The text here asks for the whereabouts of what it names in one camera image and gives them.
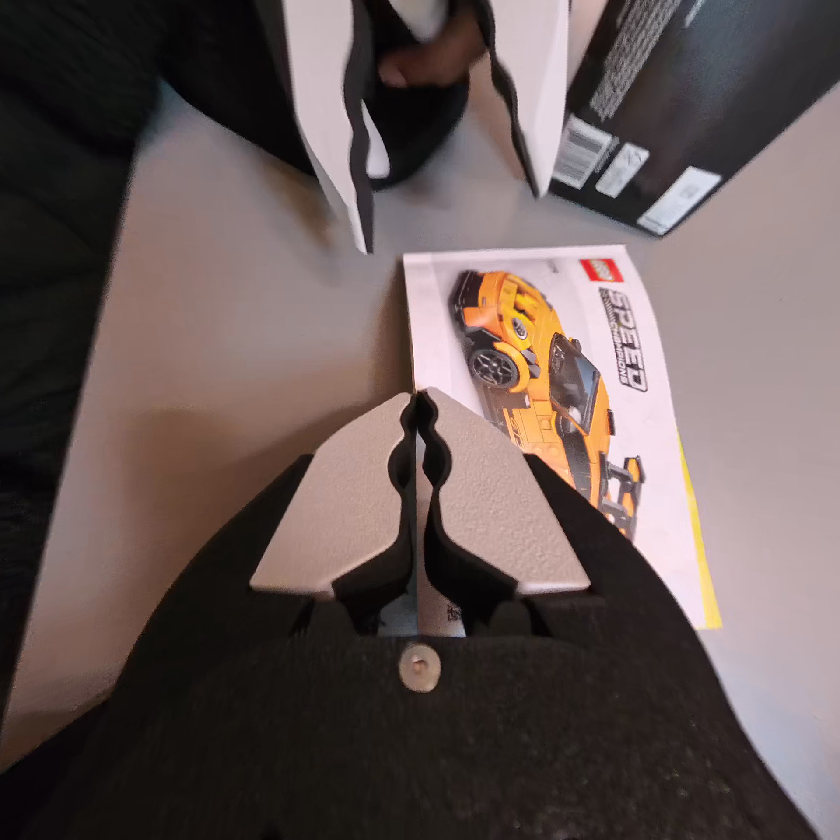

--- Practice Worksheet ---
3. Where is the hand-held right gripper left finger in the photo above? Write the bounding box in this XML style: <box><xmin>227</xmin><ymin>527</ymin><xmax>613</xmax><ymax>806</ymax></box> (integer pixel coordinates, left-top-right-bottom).
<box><xmin>249</xmin><ymin>392</ymin><xmax>418</xmax><ymax>632</ymax></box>

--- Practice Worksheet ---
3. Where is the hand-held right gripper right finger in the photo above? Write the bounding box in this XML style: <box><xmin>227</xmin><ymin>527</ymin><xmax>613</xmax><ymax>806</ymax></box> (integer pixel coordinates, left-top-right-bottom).
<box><xmin>417</xmin><ymin>387</ymin><xmax>592</xmax><ymax>626</ymax></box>

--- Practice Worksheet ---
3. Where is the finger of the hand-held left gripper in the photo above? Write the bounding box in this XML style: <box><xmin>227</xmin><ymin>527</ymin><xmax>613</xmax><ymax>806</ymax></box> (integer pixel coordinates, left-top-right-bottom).
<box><xmin>282</xmin><ymin>0</ymin><xmax>376</xmax><ymax>256</ymax></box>
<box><xmin>489</xmin><ymin>0</ymin><xmax>571</xmax><ymax>199</ymax></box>

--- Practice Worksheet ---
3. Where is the toy car instruction booklet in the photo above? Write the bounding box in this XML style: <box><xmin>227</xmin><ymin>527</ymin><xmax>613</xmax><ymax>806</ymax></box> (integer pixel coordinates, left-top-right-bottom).
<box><xmin>402</xmin><ymin>245</ymin><xmax>724</xmax><ymax>639</ymax></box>

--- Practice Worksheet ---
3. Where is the black toy car box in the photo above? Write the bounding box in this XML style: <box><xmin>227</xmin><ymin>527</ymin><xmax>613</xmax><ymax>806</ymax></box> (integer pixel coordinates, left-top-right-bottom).
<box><xmin>548</xmin><ymin>0</ymin><xmax>840</xmax><ymax>238</ymax></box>

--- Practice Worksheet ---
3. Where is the grey desk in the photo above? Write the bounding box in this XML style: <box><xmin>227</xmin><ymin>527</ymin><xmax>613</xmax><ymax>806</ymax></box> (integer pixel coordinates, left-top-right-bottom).
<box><xmin>0</xmin><ymin>75</ymin><xmax>840</xmax><ymax>840</ymax></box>

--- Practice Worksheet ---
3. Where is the person's left hand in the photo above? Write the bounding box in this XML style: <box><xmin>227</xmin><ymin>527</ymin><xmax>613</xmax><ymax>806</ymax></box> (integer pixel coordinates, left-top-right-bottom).
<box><xmin>377</xmin><ymin>13</ymin><xmax>493</xmax><ymax>88</ymax></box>

